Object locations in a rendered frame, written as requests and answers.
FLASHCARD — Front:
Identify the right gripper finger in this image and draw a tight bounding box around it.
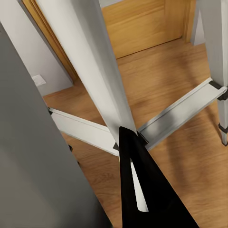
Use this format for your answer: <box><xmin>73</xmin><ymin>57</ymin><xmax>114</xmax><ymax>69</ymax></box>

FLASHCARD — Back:
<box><xmin>119</xmin><ymin>126</ymin><xmax>199</xmax><ymax>228</ymax></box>

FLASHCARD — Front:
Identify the camera tripod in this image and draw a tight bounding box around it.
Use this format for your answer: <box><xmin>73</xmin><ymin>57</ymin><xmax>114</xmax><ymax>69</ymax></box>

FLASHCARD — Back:
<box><xmin>0</xmin><ymin>0</ymin><xmax>228</xmax><ymax>228</ymax></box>

